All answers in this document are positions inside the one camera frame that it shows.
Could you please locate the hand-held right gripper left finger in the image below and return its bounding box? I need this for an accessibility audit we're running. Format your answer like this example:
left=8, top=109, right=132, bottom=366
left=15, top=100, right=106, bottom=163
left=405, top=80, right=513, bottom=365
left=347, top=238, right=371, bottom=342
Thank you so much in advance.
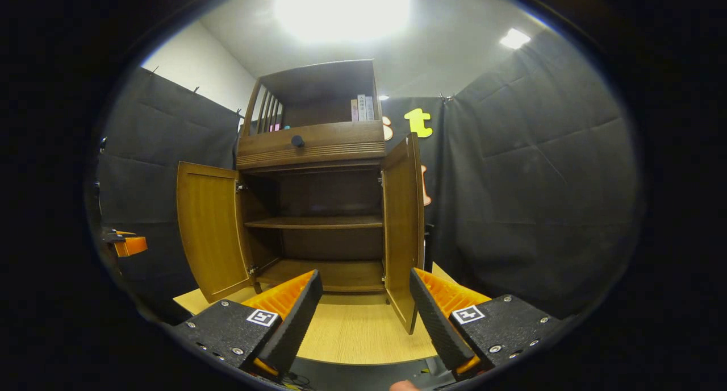
left=170, top=269, right=324, bottom=383

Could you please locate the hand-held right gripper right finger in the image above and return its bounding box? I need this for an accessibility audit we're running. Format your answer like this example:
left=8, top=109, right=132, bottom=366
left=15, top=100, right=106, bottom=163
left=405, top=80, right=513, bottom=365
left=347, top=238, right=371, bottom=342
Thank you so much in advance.
left=409, top=267, right=566, bottom=380

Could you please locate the wooden cabinet door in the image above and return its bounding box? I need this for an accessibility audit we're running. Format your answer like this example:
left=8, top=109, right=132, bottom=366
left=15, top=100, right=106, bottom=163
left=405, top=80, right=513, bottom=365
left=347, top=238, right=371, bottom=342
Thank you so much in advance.
left=381, top=132, right=435, bottom=335
left=176, top=161, right=256, bottom=304

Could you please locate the wooden double-door shoe cabinet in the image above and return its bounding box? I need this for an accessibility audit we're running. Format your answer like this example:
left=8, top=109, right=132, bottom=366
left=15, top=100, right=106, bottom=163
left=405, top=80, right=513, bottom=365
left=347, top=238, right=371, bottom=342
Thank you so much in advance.
left=235, top=59, right=387, bottom=294

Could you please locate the wooden cabinet shelf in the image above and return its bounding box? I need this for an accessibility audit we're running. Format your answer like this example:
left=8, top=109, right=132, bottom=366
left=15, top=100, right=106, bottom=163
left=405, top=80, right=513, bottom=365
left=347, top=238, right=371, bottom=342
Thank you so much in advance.
left=244, top=216, right=384, bottom=230

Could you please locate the black backdrop cloth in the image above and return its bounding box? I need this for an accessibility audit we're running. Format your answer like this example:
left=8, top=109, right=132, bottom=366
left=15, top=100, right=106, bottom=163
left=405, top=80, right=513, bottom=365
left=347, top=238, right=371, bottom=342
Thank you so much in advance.
left=94, top=30, right=640, bottom=323

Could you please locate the wooden drawer with black knob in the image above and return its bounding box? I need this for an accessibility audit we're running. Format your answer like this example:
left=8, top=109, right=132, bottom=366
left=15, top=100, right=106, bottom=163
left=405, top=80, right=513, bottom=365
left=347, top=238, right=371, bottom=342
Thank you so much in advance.
left=236, top=120, right=387, bottom=170

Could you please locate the small ceiling light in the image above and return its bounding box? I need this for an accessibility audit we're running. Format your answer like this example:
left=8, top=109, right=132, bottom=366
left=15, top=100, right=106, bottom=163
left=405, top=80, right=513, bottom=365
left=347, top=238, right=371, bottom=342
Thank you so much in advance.
left=499, top=27, right=532, bottom=51

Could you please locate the large ceiling light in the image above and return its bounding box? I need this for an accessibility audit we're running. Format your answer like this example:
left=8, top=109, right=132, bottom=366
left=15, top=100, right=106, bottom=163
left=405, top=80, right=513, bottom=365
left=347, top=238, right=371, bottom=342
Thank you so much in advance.
left=273, top=0, right=412, bottom=44

